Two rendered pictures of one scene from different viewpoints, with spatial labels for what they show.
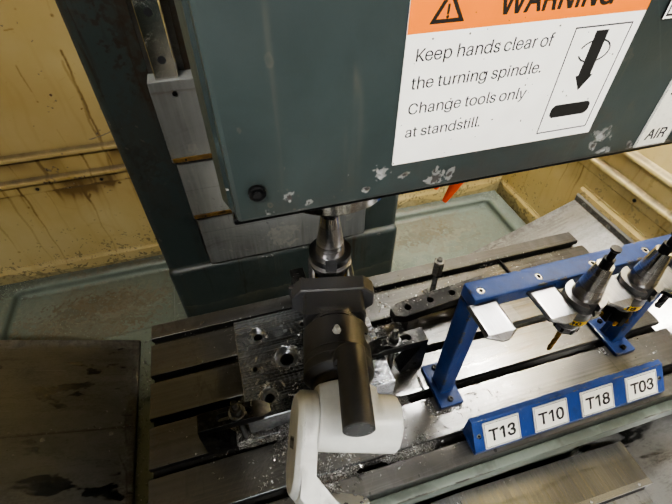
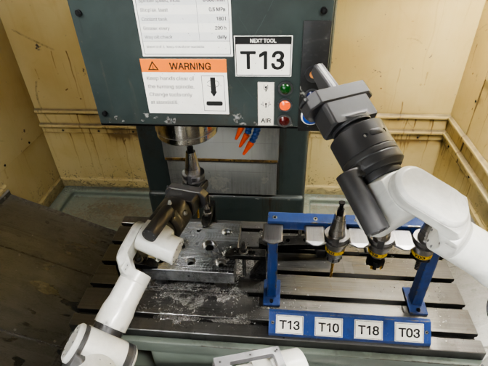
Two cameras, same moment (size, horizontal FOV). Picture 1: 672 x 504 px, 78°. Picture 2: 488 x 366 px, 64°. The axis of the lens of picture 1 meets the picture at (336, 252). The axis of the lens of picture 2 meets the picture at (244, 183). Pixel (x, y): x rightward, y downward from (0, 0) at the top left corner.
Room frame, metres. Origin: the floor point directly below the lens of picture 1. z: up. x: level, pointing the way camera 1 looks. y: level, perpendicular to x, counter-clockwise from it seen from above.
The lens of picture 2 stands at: (-0.33, -0.47, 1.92)
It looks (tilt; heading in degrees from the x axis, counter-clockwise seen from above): 36 degrees down; 23
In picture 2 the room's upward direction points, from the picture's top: 2 degrees counter-clockwise
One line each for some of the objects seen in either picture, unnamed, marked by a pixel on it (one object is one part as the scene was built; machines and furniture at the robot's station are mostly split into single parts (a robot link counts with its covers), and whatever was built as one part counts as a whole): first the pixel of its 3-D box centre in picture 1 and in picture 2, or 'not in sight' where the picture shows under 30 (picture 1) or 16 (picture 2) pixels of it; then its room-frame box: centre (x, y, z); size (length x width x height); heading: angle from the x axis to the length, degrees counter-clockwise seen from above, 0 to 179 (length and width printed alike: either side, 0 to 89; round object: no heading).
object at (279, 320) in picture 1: (310, 356); (195, 250); (0.46, 0.05, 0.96); 0.29 x 0.23 x 0.05; 106
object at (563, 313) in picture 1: (554, 305); (314, 236); (0.41, -0.35, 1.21); 0.07 x 0.05 x 0.01; 16
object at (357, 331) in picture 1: (334, 321); (179, 205); (0.34, 0.00, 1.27); 0.13 x 0.12 x 0.10; 94
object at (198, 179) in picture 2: (330, 255); (193, 176); (0.44, 0.01, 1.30); 0.06 x 0.06 x 0.03
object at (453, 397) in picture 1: (455, 348); (272, 261); (0.43, -0.23, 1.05); 0.10 x 0.05 x 0.30; 16
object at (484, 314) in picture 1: (493, 322); (272, 234); (0.38, -0.24, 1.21); 0.07 x 0.05 x 0.01; 16
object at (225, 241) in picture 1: (281, 171); (219, 140); (0.86, 0.13, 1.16); 0.48 x 0.05 x 0.51; 106
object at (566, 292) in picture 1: (582, 298); (336, 237); (0.42, -0.40, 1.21); 0.06 x 0.06 x 0.03
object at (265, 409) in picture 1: (236, 421); (138, 267); (0.32, 0.19, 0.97); 0.13 x 0.03 x 0.15; 106
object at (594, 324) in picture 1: (641, 297); (425, 269); (0.55, -0.65, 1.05); 0.10 x 0.05 x 0.30; 16
